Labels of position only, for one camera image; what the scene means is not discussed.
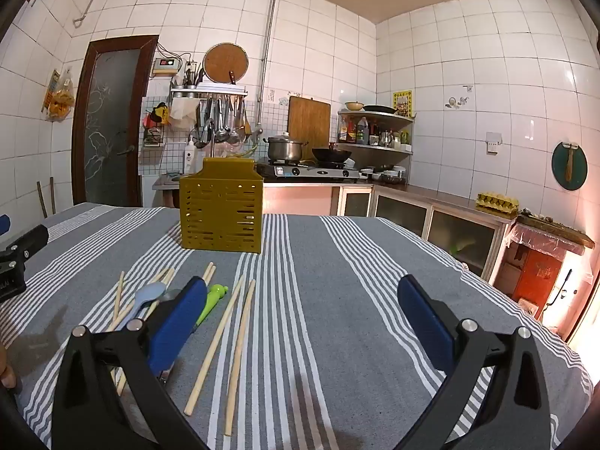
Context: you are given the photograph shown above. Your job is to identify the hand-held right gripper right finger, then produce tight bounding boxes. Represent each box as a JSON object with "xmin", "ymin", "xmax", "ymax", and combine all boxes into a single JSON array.
[{"xmin": 397, "ymin": 274, "xmax": 551, "ymax": 450}]

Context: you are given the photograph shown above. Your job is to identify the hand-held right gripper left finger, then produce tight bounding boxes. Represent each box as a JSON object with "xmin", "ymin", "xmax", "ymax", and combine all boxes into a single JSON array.
[{"xmin": 51, "ymin": 276, "xmax": 209, "ymax": 450}]

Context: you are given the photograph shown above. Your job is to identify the green plastic utensil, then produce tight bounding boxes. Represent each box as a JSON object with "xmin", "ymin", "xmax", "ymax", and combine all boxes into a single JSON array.
[{"xmin": 194, "ymin": 283, "xmax": 230, "ymax": 327}]

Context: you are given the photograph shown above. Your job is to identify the light blue plastic spoon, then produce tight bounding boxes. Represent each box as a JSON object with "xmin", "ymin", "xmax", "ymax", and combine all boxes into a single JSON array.
[{"xmin": 115, "ymin": 282, "xmax": 166, "ymax": 332}]

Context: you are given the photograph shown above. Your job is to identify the yellow slotted utensil holder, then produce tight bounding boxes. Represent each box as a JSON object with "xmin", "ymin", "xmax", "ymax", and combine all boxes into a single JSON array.
[{"xmin": 179, "ymin": 158, "xmax": 264, "ymax": 255}]

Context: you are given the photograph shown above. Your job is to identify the person's left hand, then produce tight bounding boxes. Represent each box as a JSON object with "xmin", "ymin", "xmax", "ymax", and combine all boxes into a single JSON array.
[{"xmin": 0, "ymin": 344, "xmax": 18, "ymax": 390}]

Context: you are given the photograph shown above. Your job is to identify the kitchen counter cabinet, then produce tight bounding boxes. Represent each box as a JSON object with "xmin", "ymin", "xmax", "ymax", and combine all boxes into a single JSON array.
[{"xmin": 337, "ymin": 183, "xmax": 517, "ymax": 283}]

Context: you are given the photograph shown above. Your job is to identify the grey white striped tablecloth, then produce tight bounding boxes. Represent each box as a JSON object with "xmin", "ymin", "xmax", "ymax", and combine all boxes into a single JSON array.
[{"xmin": 0, "ymin": 202, "xmax": 594, "ymax": 450}]

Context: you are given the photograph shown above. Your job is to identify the red cabinet with plastic cover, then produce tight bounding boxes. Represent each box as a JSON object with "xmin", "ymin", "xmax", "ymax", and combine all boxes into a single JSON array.
[{"xmin": 508, "ymin": 216, "xmax": 597, "ymax": 317}]

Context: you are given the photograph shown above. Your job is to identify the yellow egg carton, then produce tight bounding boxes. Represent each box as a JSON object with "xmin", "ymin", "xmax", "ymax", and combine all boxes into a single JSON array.
[{"xmin": 475, "ymin": 192, "xmax": 521, "ymax": 212}]

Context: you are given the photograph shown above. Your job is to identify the yellow hanging bag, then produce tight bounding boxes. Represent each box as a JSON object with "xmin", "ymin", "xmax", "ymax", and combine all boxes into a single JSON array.
[{"xmin": 42, "ymin": 69, "xmax": 76, "ymax": 123}]

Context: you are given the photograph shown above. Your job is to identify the bowls on counter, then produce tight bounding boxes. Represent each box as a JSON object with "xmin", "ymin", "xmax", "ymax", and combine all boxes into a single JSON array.
[{"xmin": 361, "ymin": 165, "xmax": 409, "ymax": 185}]

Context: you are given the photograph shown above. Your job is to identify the brown frosted glass door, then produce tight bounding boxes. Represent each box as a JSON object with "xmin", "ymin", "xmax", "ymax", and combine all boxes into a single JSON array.
[{"xmin": 71, "ymin": 35, "xmax": 159, "ymax": 207}]

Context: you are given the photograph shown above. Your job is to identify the metal corner shelf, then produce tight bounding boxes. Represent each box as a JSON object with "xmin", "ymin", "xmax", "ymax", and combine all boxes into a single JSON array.
[{"xmin": 337, "ymin": 110, "xmax": 416, "ymax": 156}]

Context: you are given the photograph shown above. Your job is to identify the yellow red hanging item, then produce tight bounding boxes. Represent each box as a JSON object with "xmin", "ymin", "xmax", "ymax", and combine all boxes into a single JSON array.
[{"xmin": 143, "ymin": 102, "xmax": 172, "ymax": 127}]

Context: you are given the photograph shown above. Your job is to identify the steel gas stove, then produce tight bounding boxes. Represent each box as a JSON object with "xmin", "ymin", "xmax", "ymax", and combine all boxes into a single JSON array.
[{"xmin": 257, "ymin": 159, "xmax": 362, "ymax": 183}]

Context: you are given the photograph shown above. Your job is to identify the black wok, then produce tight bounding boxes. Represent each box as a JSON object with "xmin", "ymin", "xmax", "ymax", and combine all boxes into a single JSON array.
[{"xmin": 312, "ymin": 147, "xmax": 353, "ymax": 164}]

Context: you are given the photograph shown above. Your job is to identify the steel cooking pot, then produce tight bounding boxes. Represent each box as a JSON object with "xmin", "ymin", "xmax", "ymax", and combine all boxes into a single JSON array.
[{"xmin": 265, "ymin": 133, "xmax": 308, "ymax": 163}]

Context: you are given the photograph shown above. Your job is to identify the white plastic bag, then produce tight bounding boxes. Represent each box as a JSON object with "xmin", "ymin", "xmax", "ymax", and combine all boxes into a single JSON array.
[{"xmin": 169, "ymin": 98, "xmax": 198, "ymax": 130}]

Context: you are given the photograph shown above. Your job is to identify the row of hanging metal ladles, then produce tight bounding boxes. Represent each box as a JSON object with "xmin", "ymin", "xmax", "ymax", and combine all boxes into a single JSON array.
[{"xmin": 199, "ymin": 96, "xmax": 250, "ymax": 147}]

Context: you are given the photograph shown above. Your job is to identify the green round board with brush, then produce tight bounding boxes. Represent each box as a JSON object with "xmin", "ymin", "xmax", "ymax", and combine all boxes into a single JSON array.
[{"xmin": 552, "ymin": 141, "xmax": 588, "ymax": 191}]

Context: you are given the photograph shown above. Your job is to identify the rectangular wooden cutting board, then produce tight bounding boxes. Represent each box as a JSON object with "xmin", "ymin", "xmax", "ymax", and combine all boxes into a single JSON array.
[{"xmin": 287, "ymin": 96, "xmax": 331, "ymax": 149}]

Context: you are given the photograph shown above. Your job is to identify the round wooden cutting board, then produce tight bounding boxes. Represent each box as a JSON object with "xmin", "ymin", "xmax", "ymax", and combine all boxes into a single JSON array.
[{"xmin": 203, "ymin": 43, "xmax": 249, "ymax": 85}]

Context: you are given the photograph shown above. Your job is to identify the wooden sticks against wall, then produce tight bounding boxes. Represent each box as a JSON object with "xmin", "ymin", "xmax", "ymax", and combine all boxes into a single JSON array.
[{"xmin": 37, "ymin": 177, "xmax": 57, "ymax": 219}]

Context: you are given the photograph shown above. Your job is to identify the yellow wall poster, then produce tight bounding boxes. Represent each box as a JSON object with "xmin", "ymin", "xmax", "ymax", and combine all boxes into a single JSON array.
[{"xmin": 393, "ymin": 90, "xmax": 413, "ymax": 117}]

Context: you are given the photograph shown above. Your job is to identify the white wall switch box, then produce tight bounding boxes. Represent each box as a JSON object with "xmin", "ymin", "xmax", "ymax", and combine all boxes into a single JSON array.
[{"xmin": 152, "ymin": 57, "xmax": 182, "ymax": 77}]

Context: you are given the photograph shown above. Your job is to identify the metal wall utensil rack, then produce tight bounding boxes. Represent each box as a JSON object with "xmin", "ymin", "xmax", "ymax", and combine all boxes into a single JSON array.
[{"xmin": 169, "ymin": 82, "xmax": 248, "ymax": 102}]

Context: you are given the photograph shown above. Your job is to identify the metal wall pipe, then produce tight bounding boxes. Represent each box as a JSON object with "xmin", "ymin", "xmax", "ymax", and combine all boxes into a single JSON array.
[{"xmin": 72, "ymin": 0, "xmax": 278, "ymax": 139}]

